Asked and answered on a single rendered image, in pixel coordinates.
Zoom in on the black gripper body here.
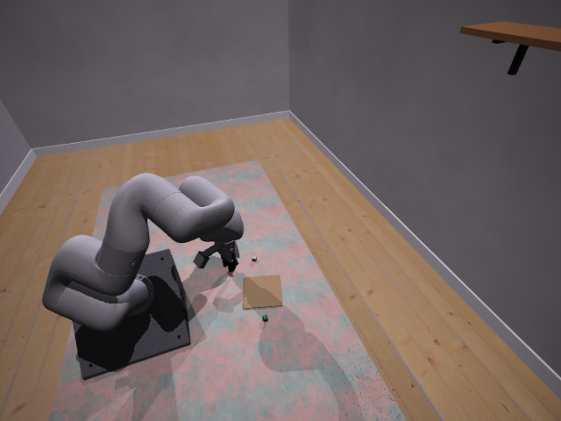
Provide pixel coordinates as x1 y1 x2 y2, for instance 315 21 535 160
214 240 240 263

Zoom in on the tan mat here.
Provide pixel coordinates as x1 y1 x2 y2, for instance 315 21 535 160
243 275 282 309

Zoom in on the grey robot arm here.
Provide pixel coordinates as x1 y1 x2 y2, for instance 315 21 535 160
42 173 244 332

